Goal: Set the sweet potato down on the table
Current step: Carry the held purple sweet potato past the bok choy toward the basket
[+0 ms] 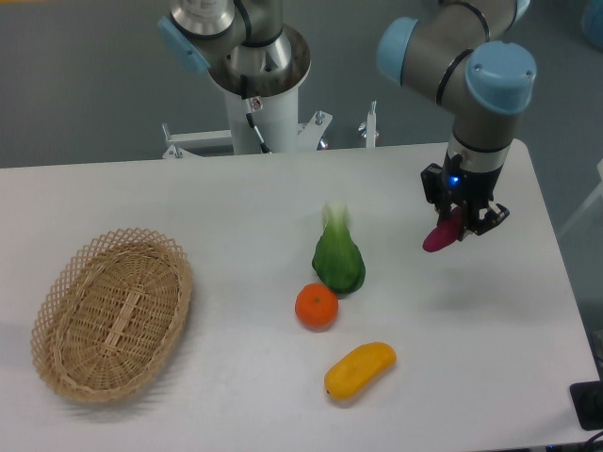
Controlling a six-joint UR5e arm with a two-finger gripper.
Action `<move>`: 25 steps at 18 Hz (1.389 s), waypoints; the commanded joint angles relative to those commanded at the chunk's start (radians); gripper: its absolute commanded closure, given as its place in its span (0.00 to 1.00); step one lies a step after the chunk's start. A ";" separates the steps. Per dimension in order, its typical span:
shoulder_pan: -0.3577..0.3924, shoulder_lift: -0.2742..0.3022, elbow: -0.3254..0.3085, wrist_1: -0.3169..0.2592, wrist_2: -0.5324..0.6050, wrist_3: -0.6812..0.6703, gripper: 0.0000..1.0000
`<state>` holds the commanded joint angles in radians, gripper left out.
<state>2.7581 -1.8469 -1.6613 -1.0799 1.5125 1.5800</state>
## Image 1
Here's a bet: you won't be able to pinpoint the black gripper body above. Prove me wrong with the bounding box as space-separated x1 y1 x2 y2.
420 151 502 215

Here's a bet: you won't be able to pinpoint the purple sweet potato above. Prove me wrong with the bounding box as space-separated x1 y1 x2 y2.
422 207 463 252

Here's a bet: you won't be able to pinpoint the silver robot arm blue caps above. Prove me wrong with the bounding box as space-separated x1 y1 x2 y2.
157 1 537 242

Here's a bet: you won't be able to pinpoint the green bok choy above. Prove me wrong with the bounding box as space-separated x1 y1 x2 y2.
312 202 366 295

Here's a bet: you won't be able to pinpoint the orange tangerine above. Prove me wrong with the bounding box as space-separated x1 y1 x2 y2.
295 282 339 330

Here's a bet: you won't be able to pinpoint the yellow mango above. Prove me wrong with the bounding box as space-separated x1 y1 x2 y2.
323 342 398 401

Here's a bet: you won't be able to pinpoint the black device at table edge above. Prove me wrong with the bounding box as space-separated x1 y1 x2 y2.
569 380 602 431

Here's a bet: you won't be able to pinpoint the woven wicker basket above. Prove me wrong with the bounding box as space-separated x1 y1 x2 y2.
30 228 193 403

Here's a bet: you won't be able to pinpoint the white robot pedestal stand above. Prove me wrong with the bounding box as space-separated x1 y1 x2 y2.
161 70 381 159

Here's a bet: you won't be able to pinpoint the black cable on pedestal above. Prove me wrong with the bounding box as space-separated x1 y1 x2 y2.
240 74 274 155

